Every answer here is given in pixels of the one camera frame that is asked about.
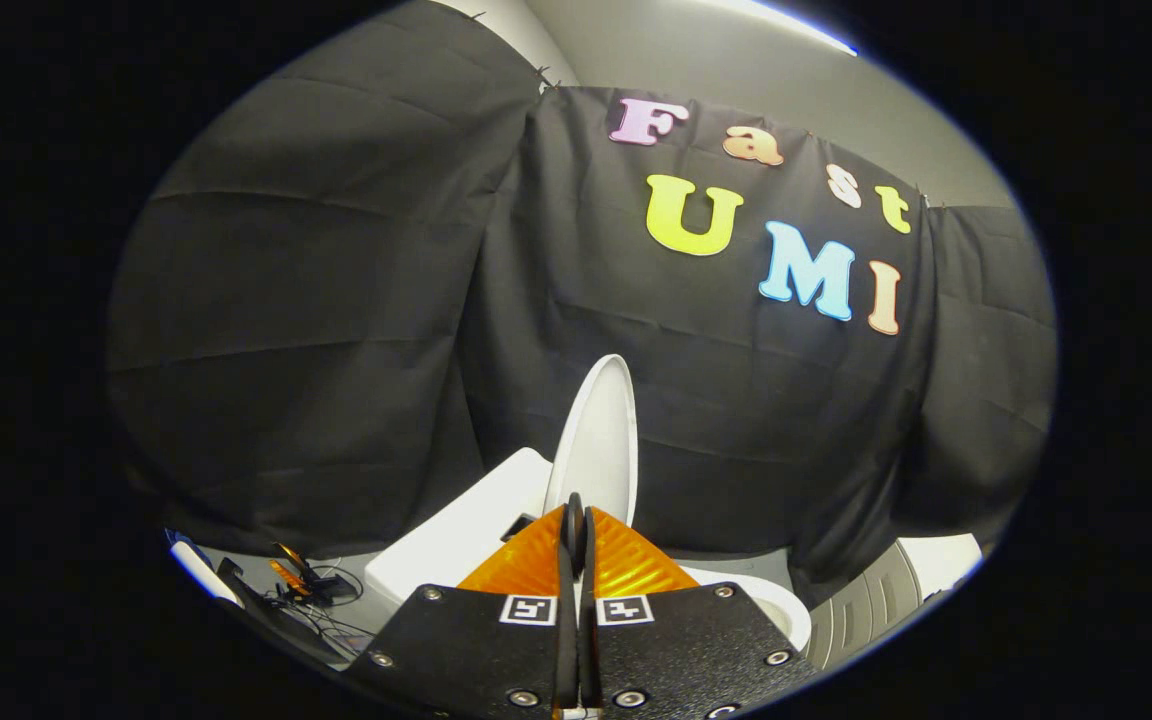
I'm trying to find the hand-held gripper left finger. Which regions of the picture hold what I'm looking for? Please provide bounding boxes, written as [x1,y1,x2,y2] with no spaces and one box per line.
[346,504,578,720]

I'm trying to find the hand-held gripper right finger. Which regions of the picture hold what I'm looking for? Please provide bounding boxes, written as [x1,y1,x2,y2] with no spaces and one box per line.
[564,492,819,720]

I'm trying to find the white toilet bowl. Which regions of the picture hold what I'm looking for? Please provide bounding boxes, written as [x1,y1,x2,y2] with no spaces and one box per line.
[681,565,814,653]

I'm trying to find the grey ribbed plastic panel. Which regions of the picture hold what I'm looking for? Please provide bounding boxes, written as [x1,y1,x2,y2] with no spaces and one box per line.
[801,540,929,673]

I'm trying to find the orange and black tool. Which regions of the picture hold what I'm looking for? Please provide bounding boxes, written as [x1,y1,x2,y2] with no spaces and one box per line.
[269,541,339,603]

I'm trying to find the white cylindrical object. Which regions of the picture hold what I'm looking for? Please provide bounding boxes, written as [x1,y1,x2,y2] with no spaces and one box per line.
[168,530,243,609]

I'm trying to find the black backdrop cloth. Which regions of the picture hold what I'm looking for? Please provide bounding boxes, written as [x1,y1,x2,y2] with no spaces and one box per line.
[104,0,1059,611]

